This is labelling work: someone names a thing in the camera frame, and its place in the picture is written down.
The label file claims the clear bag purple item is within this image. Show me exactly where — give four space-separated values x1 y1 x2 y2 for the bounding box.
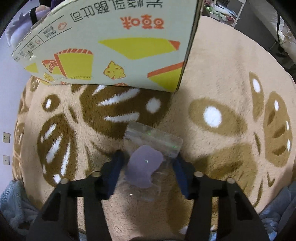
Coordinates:
119 121 183 202

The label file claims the purple haired plush doll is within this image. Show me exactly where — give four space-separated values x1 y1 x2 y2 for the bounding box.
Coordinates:
4 0 63 48

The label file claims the blue fleece blanket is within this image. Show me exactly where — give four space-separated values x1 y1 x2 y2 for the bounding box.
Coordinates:
1 180 39 236

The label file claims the beige patterned fleece blanket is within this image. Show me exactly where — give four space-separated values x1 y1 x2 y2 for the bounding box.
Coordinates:
12 16 295 211

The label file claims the cardboard box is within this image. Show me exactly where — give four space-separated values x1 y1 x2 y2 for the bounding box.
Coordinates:
12 1 203 92

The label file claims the white rolling cart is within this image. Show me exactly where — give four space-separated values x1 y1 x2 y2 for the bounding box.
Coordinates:
204 0 246 28

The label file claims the lower wall socket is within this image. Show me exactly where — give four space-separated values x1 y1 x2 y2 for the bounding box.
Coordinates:
3 155 10 165

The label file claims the wall socket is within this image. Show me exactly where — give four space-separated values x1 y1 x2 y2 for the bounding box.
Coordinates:
3 155 10 165
3 132 11 144

